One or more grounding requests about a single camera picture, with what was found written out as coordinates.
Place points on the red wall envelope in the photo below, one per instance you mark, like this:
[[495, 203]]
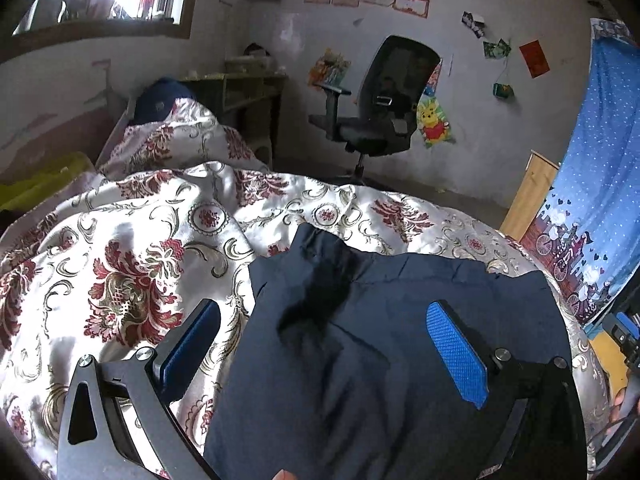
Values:
[[534, 59]]

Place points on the small clutter pile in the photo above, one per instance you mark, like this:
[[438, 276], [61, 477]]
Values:
[[250, 62]]

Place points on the wooden desk with shelf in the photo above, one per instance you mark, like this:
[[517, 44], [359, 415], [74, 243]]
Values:
[[252, 102]]

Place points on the floral red white bedspread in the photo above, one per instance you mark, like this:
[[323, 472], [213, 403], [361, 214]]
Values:
[[125, 260]]

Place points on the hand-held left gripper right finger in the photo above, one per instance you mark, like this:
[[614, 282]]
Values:
[[457, 355]]

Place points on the colourful cartoon wall picture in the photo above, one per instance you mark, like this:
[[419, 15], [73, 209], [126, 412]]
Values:
[[330, 70]]

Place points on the black mesh office chair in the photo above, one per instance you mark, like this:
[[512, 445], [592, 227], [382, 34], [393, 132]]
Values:
[[370, 132]]

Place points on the light wooden board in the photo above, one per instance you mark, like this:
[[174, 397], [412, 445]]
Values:
[[532, 195]]

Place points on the person's left hand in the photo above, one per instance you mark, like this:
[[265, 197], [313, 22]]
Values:
[[286, 475]]

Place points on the dark blue pillow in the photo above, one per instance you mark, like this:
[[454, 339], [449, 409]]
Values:
[[160, 102]]

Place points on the cartoon bear wall poster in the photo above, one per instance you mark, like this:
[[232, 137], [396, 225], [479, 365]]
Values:
[[434, 125]]

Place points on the dark photo on wall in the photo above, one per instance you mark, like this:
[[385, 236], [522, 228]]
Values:
[[474, 22]]

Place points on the yellow-green object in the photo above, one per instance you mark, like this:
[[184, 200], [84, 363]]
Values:
[[40, 180]]

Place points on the person's right hand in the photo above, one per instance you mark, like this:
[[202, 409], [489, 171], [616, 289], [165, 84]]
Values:
[[620, 405]]

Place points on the blue printed curtain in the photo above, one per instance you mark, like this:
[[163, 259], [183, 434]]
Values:
[[600, 160]]

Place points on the pale plastic stool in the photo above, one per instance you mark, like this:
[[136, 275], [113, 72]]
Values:
[[262, 151]]

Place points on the green photo on wall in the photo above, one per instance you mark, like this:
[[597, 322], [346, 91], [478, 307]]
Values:
[[496, 49]]

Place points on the navy blue padded jacket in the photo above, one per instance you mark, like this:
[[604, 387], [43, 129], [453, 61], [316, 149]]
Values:
[[400, 300]]

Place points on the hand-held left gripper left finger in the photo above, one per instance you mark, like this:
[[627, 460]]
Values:
[[192, 345]]

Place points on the colourful poster behind chair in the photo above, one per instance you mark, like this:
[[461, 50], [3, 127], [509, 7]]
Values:
[[434, 80]]

